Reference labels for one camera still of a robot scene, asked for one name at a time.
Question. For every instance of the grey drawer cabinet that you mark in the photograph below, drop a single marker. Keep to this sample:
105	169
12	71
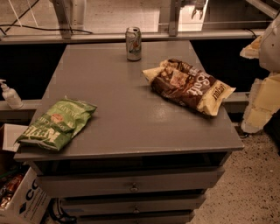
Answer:
133	129

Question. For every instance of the middle drawer with knob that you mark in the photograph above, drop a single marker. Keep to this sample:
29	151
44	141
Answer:
133	205

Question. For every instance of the drawer with knob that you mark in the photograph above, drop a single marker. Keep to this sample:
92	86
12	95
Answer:
133	205
130	182

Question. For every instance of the silver 7up soda can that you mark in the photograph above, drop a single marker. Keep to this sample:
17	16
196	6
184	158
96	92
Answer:
133	43

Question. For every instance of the brown salt chip bag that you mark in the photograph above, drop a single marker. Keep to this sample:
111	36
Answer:
188	86

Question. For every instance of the snack packets in box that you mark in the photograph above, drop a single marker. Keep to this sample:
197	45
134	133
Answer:
9	185

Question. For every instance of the white cardboard box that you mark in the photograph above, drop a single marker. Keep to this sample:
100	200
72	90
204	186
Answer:
29	202

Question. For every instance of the white pump sanitizer bottle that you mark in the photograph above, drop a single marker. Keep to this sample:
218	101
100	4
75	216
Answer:
11	96

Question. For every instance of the top drawer with knob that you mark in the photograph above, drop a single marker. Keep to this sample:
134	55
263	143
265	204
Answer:
130	182

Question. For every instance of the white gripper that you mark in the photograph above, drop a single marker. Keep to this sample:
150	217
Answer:
271	48

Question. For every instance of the green jalapeno chip bag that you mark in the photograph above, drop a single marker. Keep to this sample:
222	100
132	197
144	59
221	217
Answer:
58	125

